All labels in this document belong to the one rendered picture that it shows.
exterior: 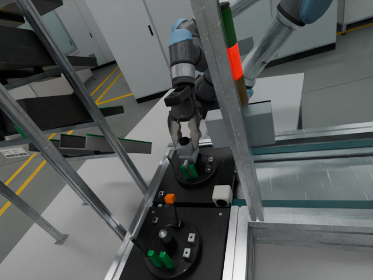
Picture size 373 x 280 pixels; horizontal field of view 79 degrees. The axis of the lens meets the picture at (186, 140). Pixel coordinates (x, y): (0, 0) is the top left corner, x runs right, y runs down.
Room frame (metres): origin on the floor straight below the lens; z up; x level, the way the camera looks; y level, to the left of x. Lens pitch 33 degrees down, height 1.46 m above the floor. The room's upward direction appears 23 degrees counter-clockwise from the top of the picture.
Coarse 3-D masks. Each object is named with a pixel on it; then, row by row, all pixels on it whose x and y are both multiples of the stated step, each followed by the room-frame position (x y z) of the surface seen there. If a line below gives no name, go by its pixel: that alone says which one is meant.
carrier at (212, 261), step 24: (168, 216) 0.42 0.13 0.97; (192, 216) 0.39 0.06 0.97; (216, 216) 0.36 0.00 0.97; (144, 240) 0.38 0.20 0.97; (168, 240) 0.31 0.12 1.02; (192, 240) 0.30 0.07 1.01; (216, 240) 0.30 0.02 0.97; (144, 264) 0.31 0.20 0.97; (168, 264) 0.27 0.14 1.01; (192, 264) 0.26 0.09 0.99; (216, 264) 0.25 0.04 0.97
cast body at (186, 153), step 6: (180, 138) 0.56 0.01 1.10; (186, 138) 0.54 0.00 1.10; (180, 144) 0.54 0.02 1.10; (186, 144) 0.53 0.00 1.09; (180, 150) 0.53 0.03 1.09; (186, 150) 0.52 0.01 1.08; (192, 150) 0.52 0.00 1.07; (198, 150) 0.55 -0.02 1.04; (180, 156) 0.53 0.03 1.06; (186, 156) 0.52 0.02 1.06; (192, 156) 0.51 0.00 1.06; (186, 162) 0.51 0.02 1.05; (192, 162) 0.51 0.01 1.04; (186, 168) 0.50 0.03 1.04
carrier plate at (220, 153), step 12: (216, 156) 0.58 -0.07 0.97; (228, 156) 0.56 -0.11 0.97; (168, 168) 0.62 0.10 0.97; (228, 168) 0.50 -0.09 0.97; (168, 180) 0.56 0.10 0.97; (216, 180) 0.48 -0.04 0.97; (228, 180) 0.46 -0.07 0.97; (156, 192) 0.53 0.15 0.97; (168, 192) 0.51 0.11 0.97; (180, 192) 0.49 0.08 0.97; (192, 192) 0.47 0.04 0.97; (204, 192) 0.45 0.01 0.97; (156, 204) 0.49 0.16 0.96; (180, 204) 0.45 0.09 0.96; (192, 204) 0.44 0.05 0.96; (204, 204) 0.42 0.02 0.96
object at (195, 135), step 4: (192, 120) 0.57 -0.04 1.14; (188, 124) 0.57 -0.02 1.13; (192, 124) 0.56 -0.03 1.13; (192, 128) 0.55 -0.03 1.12; (196, 128) 0.55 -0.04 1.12; (192, 132) 0.55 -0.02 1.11; (196, 132) 0.54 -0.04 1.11; (200, 132) 0.58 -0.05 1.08; (192, 136) 0.54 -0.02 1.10; (196, 136) 0.53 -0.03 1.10; (200, 136) 0.56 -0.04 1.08; (192, 140) 0.54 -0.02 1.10; (196, 140) 0.53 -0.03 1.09; (192, 144) 0.53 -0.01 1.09; (196, 144) 0.53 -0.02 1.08; (196, 148) 0.53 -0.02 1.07
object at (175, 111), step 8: (176, 80) 0.65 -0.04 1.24; (184, 80) 0.64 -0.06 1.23; (192, 80) 0.64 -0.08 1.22; (192, 88) 0.67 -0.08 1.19; (192, 96) 0.65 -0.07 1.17; (184, 104) 0.60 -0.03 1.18; (192, 104) 0.59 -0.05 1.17; (200, 104) 0.64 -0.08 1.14; (176, 112) 0.60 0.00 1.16; (184, 112) 0.59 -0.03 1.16; (192, 112) 0.58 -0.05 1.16; (200, 112) 0.63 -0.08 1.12; (184, 120) 0.64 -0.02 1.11
